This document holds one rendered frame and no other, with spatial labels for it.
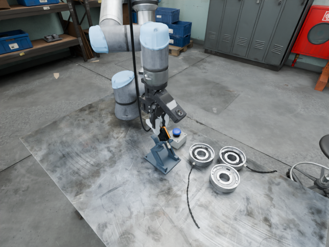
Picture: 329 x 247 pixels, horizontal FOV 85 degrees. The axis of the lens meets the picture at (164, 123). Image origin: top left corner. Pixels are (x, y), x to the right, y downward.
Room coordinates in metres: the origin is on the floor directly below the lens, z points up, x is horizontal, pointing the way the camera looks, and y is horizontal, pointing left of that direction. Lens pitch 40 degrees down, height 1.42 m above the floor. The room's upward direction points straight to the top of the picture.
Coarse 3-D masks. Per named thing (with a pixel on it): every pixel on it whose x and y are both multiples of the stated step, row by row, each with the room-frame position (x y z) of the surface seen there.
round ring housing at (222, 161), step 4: (224, 148) 0.52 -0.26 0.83; (228, 148) 0.53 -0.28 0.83; (232, 148) 0.52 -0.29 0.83; (236, 148) 0.52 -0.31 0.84; (220, 152) 0.50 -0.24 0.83; (228, 152) 0.50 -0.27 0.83; (232, 152) 0.50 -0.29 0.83; (240, 152) 0.50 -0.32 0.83; (220, 156) 0.47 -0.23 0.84; (228, 156) 0.50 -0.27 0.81; (232, 156) 0.49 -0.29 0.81; (236, 156) 0.48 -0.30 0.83; (244, 156) 0.47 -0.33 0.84; (220, 160) 0.46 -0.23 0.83; (228, 160) 0.46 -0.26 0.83; (236, 160) 0.46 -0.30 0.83; (244, 160) 0.46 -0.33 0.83; (228, 164) 0.43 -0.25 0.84; (240, 164) 0.44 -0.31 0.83; (236, 168) 0.42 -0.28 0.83; (240, 168) 0.43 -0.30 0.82
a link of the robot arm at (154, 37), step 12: (144, 24) 0.52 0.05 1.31; (156, 24) 0.52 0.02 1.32; (144, 36) 0.48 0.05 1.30; (156, 36) 0.47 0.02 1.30; (168, 36) 0.50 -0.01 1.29; (144, 48) 0.48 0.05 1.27; (156, 48) 0.47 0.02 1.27; (168, 48) 0.50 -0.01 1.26; (144, 60) 0.48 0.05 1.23; (156, 60) 0.47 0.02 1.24; (156, 72) 0.47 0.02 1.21
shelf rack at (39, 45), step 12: (0, 12) 2.85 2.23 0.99; (12, 12) 2.95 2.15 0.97; (24, 12) 3.07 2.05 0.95; (36, 12) 3.19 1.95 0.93; (48, 12) 3.32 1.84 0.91; (60, 12) 3.94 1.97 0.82; (72, 12) 3.61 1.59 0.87; (60, 36) 3.74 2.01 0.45; (36, 48) 3.05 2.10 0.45; (48, 48) 3.16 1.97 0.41; (60, 48) 3.31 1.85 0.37; (0, 60) 2.62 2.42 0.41; (12, 60) 2.73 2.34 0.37; (84, 60) 3.61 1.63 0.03
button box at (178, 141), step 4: (172, 136) 0.59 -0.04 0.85; (176, 136) 0.58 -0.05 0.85; (180, 136) 0.59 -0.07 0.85; (184, 136) 0.59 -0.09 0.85; (176, 140) 0.56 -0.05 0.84; (180, 140) 0.56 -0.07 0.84; (184, 140) 0.58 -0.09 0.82; (172, 144) 0.56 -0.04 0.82; (176, 144) 0.55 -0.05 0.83; (180, 144) 0.56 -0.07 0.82; (176, 148) 0.55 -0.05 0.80
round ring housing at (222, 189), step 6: (216, 168) 0.42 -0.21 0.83; (222, 168) 0.42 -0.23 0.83; (228, 168) 0.42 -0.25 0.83; (210, 174) 0.39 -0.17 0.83; (222, 174) 0.40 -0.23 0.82; (228, 174) 0.39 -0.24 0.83; (234, 174) 0.39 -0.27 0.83; (210, 180) 0.38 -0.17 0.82; (228, 180) 0.38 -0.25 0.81; (216, 186) 0.35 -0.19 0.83; (234, 186) 0.35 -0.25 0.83; (228, 192) 0.33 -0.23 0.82
